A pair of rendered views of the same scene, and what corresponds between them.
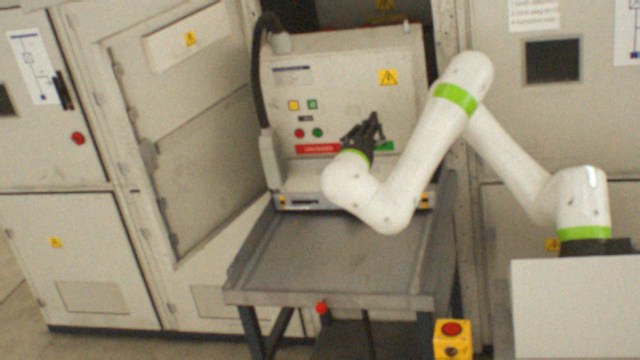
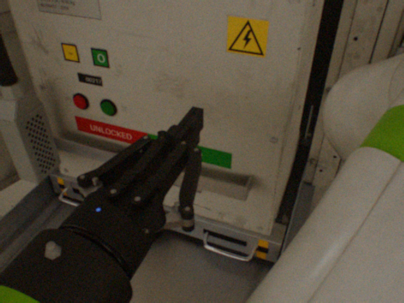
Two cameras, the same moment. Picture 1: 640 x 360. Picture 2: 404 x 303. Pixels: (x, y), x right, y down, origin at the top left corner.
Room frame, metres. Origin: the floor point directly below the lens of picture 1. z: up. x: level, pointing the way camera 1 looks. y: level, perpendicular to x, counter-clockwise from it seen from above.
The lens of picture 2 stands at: (1.40, -0.19, 1.49)
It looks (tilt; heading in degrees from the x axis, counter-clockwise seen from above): 38 degrees down; 2
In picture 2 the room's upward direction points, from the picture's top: straight up
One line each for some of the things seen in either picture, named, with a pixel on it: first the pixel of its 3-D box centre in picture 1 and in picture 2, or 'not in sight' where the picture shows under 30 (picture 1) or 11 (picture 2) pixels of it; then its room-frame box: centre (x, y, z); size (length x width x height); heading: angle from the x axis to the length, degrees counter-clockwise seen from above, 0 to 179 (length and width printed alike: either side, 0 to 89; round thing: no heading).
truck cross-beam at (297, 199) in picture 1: (353, 197); (159, 207); (1.95, -0.07, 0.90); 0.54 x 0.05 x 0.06; 70
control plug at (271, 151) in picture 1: (273, 158); (30, 134); (1.94, 0.15, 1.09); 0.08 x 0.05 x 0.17; 160
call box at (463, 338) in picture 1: (453, 345); not in sight; (1.24, -0.22, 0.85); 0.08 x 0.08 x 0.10; 70
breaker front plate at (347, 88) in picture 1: (340, 129); (144, 112); (1.94, -0.07, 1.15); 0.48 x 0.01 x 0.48; 70
